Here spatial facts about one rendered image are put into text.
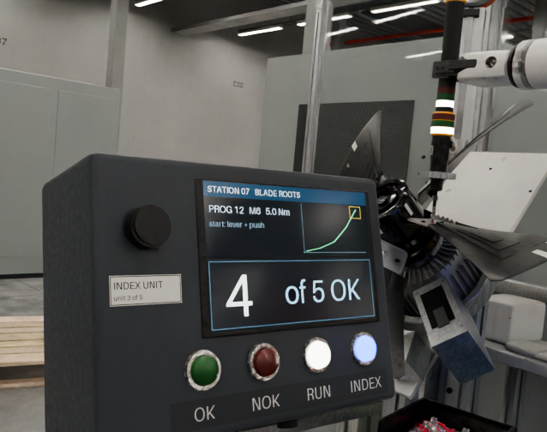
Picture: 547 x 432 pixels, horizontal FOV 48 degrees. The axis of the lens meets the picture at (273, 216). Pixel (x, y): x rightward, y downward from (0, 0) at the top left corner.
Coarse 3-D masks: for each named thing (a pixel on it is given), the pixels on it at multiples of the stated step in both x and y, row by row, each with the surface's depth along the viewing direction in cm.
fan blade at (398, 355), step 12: (384, 276) 119; (396, 276) 119; (396, 288) 118; (396, 300) 116; (396, 312) 114; (396, 324) 113; (396, 336) 111; (396, 348) 109; (396, 360) 108; (396, 372) 106
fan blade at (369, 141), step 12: (372, 120) 151; (360, 132) 155; (372, 132) 147; (360, 144) 152; (372, 144) 145; (348, 156) 157; (360, 156) 150; (372, 156) 142; (360, 168) 148; (372, 168) 141
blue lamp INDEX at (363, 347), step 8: (360, 336) 50; (368, 336) 50; (352, 344) 49; (360, 344) 49; (368, 344) 49; (352, 352) 49; (360, 352) 49; (368, 352) 49; (360, 360) 49; (368, 360) 49
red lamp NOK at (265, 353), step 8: (264, 344) 44; (256, 352) 43; (264, 352) 43; (272, 352) 44; (248, 360) 43; (256, 360) 43; (264, 360) 43; (272, 360) 43; (248, 368) 43; (256, 368) 43; (264, 368) 43; (272, 368) 43; (256, 376) 43; (264, 376) 43; (272, 376) 44
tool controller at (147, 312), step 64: (64, 192) 42; (128, 192) 40; (192, 192) 43; (256, 192) 46; (320, 192) 50; (64, 256) 42; (128, 256) 39; (192, 256) 42; (256, 256) 45; (320, 256) 49; (64, 320) 42; (128, 320) 38; (192, 320) 41; (320, 320) 48; (384, 320) 52; (64, 384) 41; (128, 384) 38; (256, 384) 43; (320, 384) 47; (384, 384) 51
